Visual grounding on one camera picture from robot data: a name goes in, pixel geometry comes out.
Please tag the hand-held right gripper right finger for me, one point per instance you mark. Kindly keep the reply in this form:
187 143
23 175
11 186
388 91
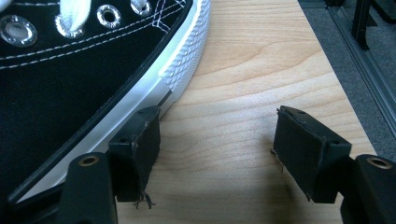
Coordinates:
311 155

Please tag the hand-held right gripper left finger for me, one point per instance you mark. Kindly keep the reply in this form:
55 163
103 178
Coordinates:
137 155

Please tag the black canvas sneaker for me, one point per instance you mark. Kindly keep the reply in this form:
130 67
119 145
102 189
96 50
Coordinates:
62 93

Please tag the black metal stand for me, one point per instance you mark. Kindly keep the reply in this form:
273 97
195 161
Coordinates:
361 25

